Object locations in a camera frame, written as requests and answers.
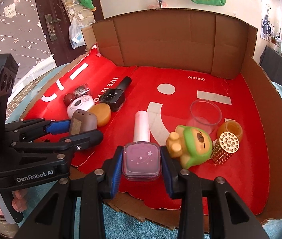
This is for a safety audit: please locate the brown compact case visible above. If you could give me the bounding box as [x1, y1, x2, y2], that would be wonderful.
[69, 110, 98, 135]

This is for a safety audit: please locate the green hooded bear figurine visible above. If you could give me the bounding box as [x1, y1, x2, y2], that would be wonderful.
[165, 125, 213, 169]

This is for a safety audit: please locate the white pink round case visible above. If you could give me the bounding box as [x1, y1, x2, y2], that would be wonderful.
[67, 96, 95, 119]

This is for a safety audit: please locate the amber round lid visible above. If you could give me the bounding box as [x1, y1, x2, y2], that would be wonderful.
[88, 103, 111, 127]

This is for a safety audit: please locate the purple nail polish bottle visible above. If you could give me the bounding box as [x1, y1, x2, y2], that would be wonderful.
[122, 111, 161, 181]

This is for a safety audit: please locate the glittery perfume bottle red cap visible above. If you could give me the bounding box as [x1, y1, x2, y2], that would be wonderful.
[63, 83, 92, 106]

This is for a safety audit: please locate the gold studded cylinder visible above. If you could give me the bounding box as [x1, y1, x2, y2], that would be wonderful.
[211, 132, 240, 165]

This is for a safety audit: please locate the black smartwatch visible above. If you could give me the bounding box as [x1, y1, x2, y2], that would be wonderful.
[99, 76, 132, 112]

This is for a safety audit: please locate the clear glass cup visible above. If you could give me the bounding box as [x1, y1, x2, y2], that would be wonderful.
[186, 99, 223, 134]

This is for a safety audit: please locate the amber round holder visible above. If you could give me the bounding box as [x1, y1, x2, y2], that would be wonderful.
[217, 120, 243, 142]

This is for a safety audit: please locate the teal blanket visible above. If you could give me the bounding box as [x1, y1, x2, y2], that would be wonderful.
[6, 63, 282, 239]

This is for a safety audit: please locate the red-lined cardboard box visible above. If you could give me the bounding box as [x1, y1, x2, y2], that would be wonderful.
[22, 9, 282, 222]

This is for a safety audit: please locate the white plastic bag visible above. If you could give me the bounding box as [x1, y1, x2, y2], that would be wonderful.
[68, 17, 85, 49]

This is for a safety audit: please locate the dark brown door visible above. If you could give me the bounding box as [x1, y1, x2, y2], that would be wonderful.
[35, 0, 104, 66]

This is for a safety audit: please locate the green plush toy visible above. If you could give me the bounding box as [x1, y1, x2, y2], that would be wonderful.
[78, 0, 96, 11]

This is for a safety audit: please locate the beige hanging door organizer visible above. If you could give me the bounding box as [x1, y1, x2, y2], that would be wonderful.
[61, 0, 95, 26]

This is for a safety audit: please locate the black side table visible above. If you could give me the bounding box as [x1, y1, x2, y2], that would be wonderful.
[259, 46, 282, 85]

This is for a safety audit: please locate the pink pig plush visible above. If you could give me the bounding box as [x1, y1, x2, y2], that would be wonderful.
[147, 2, 167, 9]

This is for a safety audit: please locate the wall mirror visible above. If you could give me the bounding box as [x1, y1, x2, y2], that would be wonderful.
[260, 0, 280, 40]

